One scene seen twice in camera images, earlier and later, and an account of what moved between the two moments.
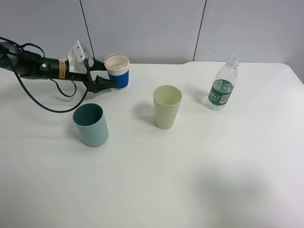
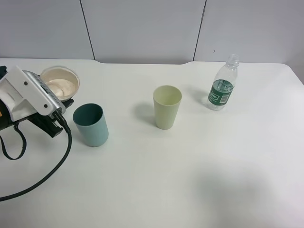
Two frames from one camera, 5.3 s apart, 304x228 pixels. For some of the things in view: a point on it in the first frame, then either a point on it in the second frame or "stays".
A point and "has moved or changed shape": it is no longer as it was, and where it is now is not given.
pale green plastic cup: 166,100 stays
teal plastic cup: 90,119 stays
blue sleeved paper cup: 117,66 has moved or changed shape
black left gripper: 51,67 to 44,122
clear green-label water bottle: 222,89 stays
